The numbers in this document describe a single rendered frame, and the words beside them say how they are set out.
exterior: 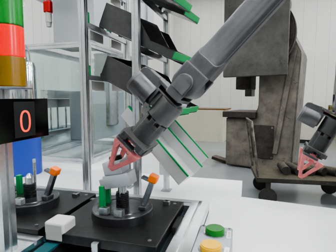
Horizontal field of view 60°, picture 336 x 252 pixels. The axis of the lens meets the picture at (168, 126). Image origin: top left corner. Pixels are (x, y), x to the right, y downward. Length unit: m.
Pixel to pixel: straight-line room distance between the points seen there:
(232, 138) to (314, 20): 6.96
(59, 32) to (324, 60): 9.96
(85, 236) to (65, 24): 1.60
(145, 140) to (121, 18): 0.45
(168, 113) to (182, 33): 11.50
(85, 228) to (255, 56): 4.39
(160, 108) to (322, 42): 10.80
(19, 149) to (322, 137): 1.28
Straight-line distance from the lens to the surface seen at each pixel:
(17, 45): 0.56
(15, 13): 0.56
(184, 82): 0.57
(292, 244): 0.88
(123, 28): 0.93
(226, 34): 0.59
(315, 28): 11.37
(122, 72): 0.92
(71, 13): 2.04
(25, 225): 0.72
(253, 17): 0.60
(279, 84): 5.06
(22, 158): 1.56
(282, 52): 4.74
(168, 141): 0.99
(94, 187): 1.30
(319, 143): 1.02
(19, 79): 0.55
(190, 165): 0.97
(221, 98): 11.38
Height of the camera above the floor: 1.24
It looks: 6 degrees down
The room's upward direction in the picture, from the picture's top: straight up
